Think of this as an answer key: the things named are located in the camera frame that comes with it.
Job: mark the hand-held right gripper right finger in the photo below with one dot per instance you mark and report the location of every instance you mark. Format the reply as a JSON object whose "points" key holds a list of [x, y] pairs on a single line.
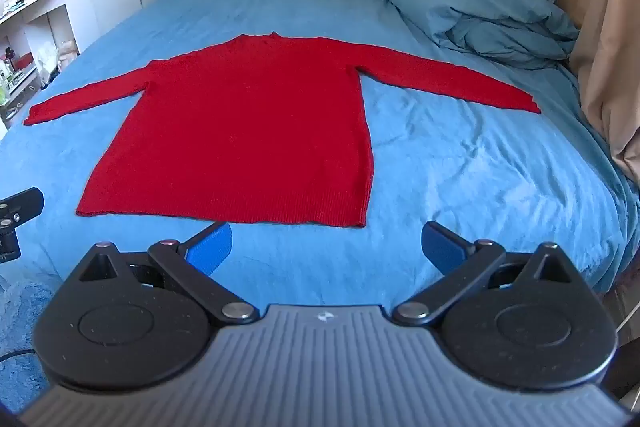
{"points": [[440, 249]]}

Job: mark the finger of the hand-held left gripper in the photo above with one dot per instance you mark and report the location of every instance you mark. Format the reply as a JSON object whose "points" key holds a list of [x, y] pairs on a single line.
{"points": [[24, 202]]}

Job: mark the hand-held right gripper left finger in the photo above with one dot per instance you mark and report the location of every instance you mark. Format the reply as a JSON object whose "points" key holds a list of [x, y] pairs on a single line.
{"points": [[212, 249]]}

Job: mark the red knit sweater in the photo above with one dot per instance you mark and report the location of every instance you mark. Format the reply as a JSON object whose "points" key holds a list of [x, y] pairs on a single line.
{"points": [[240, 127]]}

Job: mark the blue fuzzy rug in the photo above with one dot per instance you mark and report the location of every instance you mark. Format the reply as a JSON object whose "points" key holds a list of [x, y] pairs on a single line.
{"points": [[20, 322]]}

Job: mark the blue bed sheet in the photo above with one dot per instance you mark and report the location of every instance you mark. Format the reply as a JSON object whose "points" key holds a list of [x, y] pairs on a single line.
{"points": [[450, 167]]}

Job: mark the white shelf unit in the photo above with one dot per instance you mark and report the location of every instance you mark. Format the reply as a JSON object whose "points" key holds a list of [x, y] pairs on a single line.
{"points": [[35, 22]]}

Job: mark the blue pillow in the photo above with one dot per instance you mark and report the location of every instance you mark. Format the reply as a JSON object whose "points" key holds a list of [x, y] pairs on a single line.
{"points": [[475, 2]]}

